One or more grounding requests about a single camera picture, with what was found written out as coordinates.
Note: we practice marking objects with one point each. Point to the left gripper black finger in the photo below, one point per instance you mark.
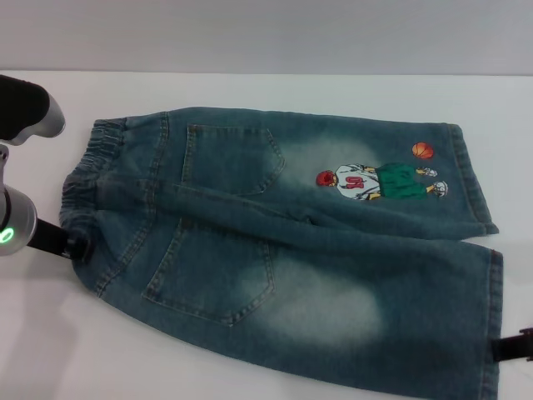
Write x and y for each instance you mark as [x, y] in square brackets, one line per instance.
[80, 250]

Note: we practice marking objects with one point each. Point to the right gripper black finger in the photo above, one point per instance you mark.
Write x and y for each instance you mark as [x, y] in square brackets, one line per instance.
[506, 347]

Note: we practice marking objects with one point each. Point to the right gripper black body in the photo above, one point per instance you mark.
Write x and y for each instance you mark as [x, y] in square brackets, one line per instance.
[527, 345]

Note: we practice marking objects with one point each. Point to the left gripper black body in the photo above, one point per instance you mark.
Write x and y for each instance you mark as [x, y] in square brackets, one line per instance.
[50, 238]

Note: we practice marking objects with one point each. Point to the blue denim shorts with embroidery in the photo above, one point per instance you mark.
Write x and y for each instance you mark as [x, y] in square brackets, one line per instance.
[308, 266]

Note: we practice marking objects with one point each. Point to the silver left camera mount bracket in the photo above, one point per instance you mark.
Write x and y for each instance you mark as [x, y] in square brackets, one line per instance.
[3, 162]

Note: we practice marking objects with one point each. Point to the left wrist camera black silver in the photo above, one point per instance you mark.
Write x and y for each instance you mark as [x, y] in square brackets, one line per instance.
[29, 108]

